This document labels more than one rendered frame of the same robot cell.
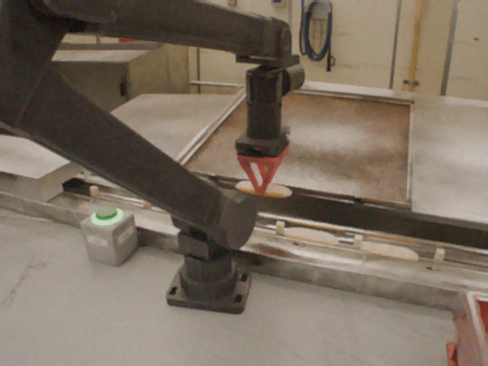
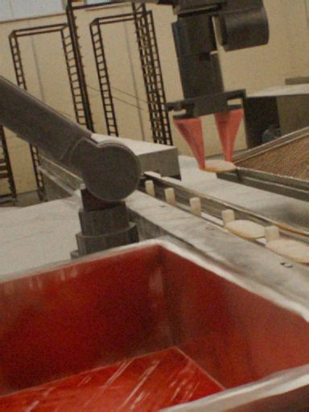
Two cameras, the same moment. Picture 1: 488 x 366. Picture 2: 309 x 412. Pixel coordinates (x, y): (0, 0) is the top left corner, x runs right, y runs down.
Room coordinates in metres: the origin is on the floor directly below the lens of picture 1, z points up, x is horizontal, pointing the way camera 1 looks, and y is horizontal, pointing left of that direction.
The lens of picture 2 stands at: (0.03, -0.75, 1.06)
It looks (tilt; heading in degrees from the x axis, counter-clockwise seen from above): 11 degrees down; 56
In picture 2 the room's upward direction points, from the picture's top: 9 degrees counter-clockwise
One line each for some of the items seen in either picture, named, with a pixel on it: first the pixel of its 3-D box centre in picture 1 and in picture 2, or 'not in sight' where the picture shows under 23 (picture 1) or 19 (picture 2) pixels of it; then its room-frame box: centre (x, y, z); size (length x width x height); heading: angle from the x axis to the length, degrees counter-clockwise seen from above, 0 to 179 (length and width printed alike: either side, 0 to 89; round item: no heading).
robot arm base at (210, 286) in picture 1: (208, 271); (106, 233); (0.49, 0.07, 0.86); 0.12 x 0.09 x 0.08; 81
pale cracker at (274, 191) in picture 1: (263, 187); (215, 165); (0.64, -0.02, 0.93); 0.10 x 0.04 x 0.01; 70
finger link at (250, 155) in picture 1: (262, 165); (206, 133); (0.63, -0.02, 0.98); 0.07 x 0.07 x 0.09; 70
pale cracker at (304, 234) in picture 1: (310, 235); (245, 227); (0.60, -0.10, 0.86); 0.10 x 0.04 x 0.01; 70
